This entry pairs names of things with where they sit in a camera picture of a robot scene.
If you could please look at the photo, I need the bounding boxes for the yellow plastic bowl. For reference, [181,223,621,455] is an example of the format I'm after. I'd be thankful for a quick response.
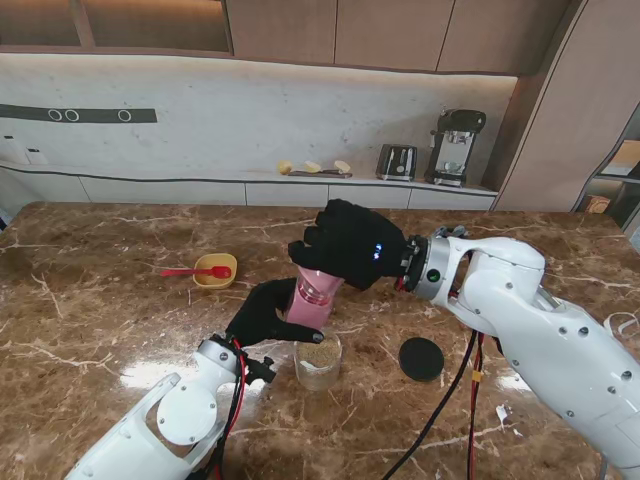
[193,253,238,289]

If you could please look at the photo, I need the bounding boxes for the dark cutting board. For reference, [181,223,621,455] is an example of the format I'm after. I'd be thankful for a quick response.
[288,169,353,180]

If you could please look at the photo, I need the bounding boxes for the red and black right arm cables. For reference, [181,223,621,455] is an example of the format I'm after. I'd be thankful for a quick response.
[382,279,487,480]

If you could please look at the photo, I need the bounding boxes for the white counter with drawers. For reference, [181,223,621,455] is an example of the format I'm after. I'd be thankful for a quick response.
[0,163,499,211]

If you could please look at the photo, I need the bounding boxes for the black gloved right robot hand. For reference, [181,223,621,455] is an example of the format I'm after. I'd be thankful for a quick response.
[287,198,407,291]

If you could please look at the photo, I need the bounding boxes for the clear grain jar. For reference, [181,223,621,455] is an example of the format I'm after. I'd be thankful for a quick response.
[293,333,344,392]

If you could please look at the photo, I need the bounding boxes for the pink measuring cup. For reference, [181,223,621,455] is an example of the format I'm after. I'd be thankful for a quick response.
[295,264,346,302]

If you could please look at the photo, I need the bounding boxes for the tan book on shelf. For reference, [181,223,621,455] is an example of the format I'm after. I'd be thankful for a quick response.
[607,139,640,177]

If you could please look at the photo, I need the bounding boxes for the red plastic spoon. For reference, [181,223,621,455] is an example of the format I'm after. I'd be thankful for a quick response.
[159,266,233,279]

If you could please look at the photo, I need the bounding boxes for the tall brown cabinet panel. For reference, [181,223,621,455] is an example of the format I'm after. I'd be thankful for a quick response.
[492,0,640,214]

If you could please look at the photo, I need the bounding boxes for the black wall power strip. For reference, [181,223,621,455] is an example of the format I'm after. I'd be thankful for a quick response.
[0,103,158,125]

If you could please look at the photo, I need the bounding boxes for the black and silver toaster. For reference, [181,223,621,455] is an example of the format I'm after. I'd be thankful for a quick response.
[375,143,419,182]

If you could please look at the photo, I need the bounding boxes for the small wooden box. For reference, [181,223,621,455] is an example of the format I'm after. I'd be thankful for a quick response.
[582,194,612,215]

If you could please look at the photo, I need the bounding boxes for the dark open shelf unit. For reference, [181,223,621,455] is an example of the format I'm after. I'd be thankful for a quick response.
[574,102,640,232]

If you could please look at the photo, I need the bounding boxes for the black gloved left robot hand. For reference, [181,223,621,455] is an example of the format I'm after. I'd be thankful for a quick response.
[224,278,325,347]

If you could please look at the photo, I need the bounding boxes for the pink container with white lid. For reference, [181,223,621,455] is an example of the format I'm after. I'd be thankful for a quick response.
[284,289,334,331]

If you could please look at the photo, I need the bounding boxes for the red and black left arm cables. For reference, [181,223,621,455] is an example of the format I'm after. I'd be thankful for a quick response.
[197,338,251,480]

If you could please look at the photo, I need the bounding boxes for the red and black arm cables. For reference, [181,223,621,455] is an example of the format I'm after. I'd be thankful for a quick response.
[197,338,251,480]
[382,279,487,480]

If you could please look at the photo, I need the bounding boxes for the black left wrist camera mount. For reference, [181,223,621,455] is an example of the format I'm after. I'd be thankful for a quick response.
[244,355,276,385]

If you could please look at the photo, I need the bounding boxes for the brown wall cabinets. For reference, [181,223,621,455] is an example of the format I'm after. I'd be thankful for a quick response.
[0,0,571,77]

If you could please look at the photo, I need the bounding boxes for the black round jar lid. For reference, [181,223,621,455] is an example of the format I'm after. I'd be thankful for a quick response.
[398,337,445,384]

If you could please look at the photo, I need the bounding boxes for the black espresso machine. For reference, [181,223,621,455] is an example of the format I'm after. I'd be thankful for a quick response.
[423,108,488,189]

